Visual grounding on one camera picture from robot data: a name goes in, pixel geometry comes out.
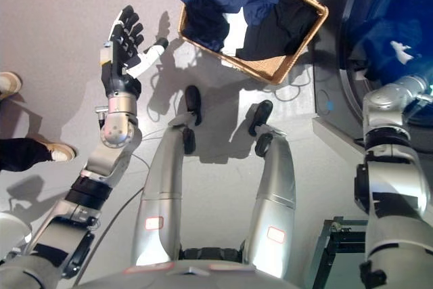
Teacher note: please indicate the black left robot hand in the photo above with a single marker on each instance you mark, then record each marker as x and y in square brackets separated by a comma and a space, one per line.
[123, 48]

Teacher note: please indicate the blue cloth with white patch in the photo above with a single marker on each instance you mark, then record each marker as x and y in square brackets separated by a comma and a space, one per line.
[379, 55]

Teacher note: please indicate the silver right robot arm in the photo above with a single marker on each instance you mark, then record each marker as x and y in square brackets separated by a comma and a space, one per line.
[392, 174]

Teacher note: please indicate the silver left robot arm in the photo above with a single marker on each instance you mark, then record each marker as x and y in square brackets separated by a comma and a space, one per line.
[115, 133]

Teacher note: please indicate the wicker laundry basket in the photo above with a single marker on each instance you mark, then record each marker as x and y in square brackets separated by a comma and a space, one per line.
[270, 67]

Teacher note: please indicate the grey front-load washing machine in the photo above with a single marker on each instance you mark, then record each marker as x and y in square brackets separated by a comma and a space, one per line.
[324, 65]

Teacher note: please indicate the black left robot foot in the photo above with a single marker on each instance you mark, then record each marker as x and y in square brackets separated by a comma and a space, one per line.
[193, 103]

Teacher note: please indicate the black robot foot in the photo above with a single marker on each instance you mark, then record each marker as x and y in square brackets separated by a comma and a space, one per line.
[261, 114]
[193, 103]

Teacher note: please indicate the white garment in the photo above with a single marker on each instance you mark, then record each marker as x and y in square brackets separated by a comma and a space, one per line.
[235, 32]

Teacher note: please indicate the beige white sneaker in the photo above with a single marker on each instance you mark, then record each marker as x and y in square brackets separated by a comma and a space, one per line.
[9, 84]
[62, 152]

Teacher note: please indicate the dark trouser leg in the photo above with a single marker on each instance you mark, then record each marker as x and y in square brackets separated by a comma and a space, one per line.
[23, 153]

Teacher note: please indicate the black right robot foot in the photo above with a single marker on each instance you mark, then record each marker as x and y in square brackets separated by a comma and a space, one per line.
[261, 114]

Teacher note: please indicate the silver right robot leg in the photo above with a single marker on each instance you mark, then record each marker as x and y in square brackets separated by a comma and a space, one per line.
[277, 180]

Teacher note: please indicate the grey washer plinth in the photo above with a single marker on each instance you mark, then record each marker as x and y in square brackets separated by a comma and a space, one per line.
[338, 135]

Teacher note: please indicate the grey robot torso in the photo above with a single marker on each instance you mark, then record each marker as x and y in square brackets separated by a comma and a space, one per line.
[189, 279]

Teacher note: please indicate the black metal frame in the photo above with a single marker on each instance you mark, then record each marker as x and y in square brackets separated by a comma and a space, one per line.
[341, 235]

